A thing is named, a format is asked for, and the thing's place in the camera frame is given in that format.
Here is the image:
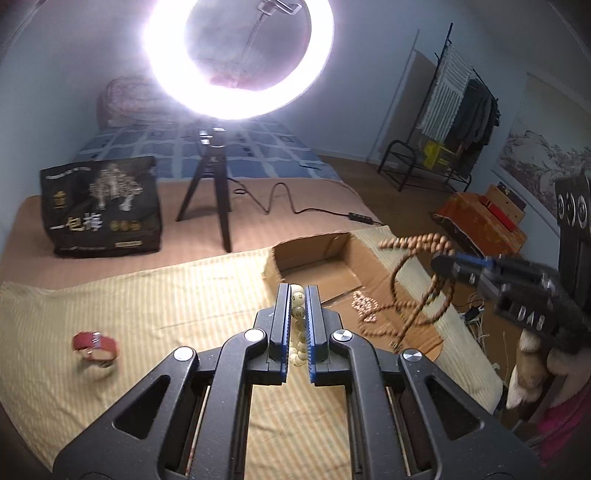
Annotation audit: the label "brown wooden bead mala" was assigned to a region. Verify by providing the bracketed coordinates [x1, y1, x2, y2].
[352, 233, 456, 353]

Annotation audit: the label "small pale bead necklace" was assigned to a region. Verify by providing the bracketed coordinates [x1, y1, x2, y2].
[349, 290, 382, 324]

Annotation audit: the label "cream bead bracelet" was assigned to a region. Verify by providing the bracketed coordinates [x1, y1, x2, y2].
[287, 284, 310, 369]

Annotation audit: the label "red strap wristwatch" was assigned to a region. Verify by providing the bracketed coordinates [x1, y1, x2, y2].
[71, 331, 118, 363]

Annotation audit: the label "right hand in fuzzy glove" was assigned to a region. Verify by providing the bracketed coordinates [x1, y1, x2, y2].
[506, 330, 590, 409]

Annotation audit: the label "orange cloth covered box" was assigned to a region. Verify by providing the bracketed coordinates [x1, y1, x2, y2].
[432, 192, 527, 256]

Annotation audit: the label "cardboard box tray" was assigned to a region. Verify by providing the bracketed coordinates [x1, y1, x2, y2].
[263, 227, 443, 361]

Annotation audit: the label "yellow box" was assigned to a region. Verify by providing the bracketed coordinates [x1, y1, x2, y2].
[423, 140, 456, 171]

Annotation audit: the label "dark hanging clothes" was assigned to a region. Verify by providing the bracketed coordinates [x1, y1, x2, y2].
[445, 79, 501, 178]

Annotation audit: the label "black clothes rack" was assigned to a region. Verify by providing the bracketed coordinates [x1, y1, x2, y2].
[377, 28, 501, 193]

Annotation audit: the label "yellow striped cloth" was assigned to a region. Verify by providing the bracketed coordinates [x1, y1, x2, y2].
[1, 227, 502, 479]

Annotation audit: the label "striped white towel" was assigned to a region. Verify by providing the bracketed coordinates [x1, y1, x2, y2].
[418, 43, 473, 143]

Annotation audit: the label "blue checkered bed sheet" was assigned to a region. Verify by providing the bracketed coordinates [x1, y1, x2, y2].
[73, 117, 343, 181]

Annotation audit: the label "black snack bag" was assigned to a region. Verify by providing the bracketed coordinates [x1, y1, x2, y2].
[40, 156, 162, 258]

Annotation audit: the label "black tripod stand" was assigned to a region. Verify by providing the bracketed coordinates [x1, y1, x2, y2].
[176, 124, 232, 253]

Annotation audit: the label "phone holder clamp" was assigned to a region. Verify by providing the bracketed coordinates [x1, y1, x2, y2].
[257, 0, 301, 16]

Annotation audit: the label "folded floral quilt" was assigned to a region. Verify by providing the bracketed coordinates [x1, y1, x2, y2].
[99, 75, 193, 127]

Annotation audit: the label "white cables and power strip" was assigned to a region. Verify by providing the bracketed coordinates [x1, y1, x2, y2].
[461, 294, 509, 384]

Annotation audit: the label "black power cable with switch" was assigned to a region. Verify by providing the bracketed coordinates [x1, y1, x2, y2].
[227, 177, 385, 227]

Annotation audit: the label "white ring light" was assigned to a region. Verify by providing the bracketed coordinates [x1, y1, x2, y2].
[141, 1, 335, 121]

